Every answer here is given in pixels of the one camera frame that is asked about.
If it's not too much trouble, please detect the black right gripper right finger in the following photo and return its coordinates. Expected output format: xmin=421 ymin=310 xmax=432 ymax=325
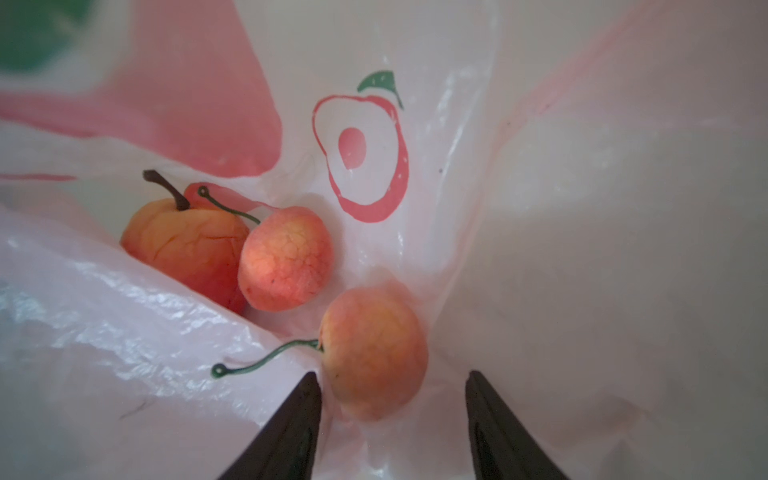
xmin=465 ymin=370 xmax=567 ymax=480

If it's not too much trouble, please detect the small fake apple brown stem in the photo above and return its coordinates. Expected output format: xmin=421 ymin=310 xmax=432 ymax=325
xmin=120 ymin=170 xmax=250 ymax=315

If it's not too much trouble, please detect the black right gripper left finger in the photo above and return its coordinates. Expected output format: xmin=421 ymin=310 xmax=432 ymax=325
xmin=220 ymin=371 xmax=322 ymax=480

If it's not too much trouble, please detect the pink plastic bag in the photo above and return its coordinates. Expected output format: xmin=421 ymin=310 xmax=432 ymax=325
xmin=1 ymin=1 xmax=767 ymax=479

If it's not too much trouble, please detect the small red fake peach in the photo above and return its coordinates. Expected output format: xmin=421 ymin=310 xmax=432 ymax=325
xmin=197 ymin=185 xmax=334 ymax=312

